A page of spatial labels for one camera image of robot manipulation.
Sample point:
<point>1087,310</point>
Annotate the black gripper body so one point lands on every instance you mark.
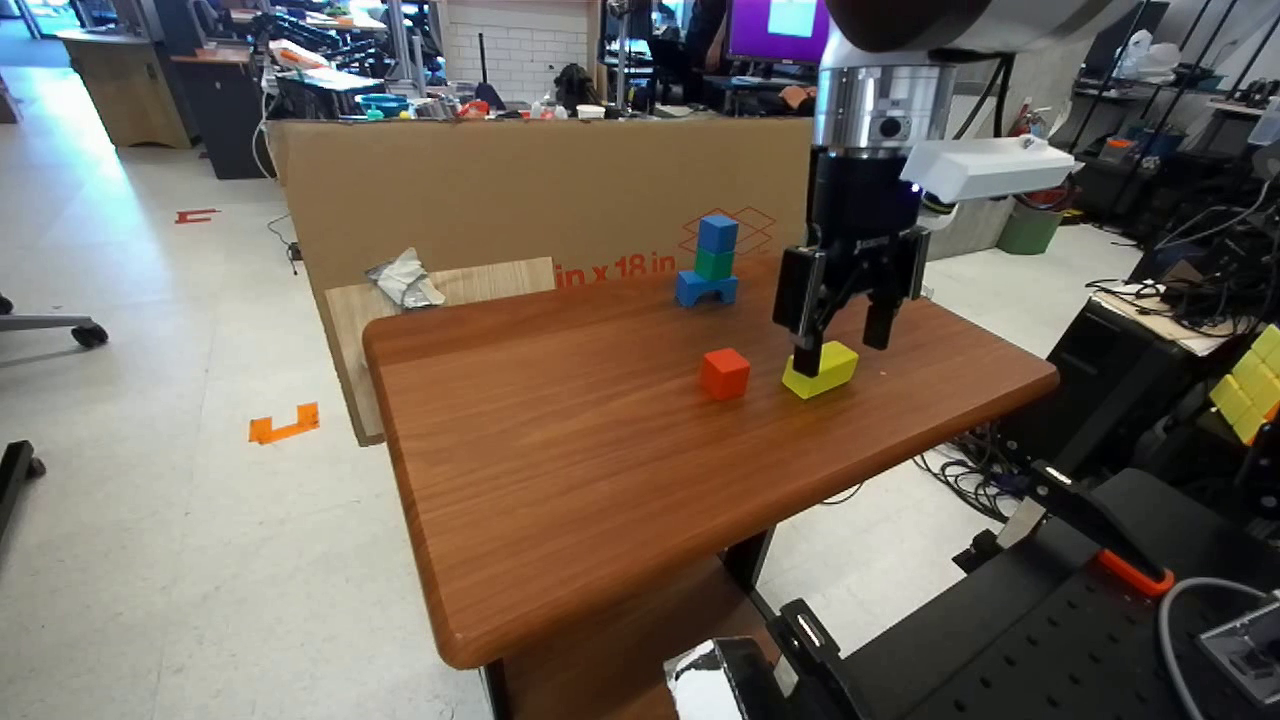
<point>862,201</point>

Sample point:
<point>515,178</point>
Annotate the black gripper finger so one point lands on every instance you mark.
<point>806,302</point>
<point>898,282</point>

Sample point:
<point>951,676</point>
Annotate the yellow rectangular block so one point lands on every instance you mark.
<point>836,375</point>

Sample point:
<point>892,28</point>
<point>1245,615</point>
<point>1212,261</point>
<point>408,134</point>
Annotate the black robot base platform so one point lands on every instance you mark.
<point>1055,653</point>

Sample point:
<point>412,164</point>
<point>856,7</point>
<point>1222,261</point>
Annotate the Franka robot arm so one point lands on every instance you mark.
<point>880,107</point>

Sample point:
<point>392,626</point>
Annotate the blue arch block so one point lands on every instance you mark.
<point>688,291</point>

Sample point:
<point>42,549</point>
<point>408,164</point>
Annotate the green cube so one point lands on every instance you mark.
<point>713,265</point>

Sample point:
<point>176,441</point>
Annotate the orange cube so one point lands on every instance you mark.
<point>727,375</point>

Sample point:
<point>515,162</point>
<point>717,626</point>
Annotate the blue cube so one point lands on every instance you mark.
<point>717,235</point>

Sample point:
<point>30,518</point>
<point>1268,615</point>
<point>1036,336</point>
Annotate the green bin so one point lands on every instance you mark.
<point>1030,235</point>

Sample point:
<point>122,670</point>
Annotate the purple computer monitor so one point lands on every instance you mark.
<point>781,24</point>

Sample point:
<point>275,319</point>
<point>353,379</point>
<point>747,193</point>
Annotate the large cardboard sheet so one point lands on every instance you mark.
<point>532,187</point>

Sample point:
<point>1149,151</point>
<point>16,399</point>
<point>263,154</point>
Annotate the white plastic bag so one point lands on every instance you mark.
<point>1144,62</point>

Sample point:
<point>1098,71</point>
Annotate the yellow foam pad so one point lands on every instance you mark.
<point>1249,387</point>

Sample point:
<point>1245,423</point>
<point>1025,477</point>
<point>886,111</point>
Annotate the crumpled white cloth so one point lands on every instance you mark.
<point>402,282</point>

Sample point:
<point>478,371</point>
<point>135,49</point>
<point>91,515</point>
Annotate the light wooden board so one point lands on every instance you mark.
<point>353,347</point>

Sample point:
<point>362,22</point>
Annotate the grey control box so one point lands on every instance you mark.
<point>1245,653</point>

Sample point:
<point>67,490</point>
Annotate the orange floor marker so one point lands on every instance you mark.
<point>275,431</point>

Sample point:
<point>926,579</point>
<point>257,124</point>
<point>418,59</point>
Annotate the black cabinet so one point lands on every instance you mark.
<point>222,112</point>

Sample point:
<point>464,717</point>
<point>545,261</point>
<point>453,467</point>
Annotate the red floor marker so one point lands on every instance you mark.
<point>199,214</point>

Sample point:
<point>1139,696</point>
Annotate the wooden cabinet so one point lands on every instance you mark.
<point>124,85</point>

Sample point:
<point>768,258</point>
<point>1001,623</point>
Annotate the black chair base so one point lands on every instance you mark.
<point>52,326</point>
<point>13,473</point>

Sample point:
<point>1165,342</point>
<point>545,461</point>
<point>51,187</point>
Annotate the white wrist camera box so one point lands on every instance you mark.
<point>995,164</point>

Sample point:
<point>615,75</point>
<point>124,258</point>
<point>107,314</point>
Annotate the wooden table pedestal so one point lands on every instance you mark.
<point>601,653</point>

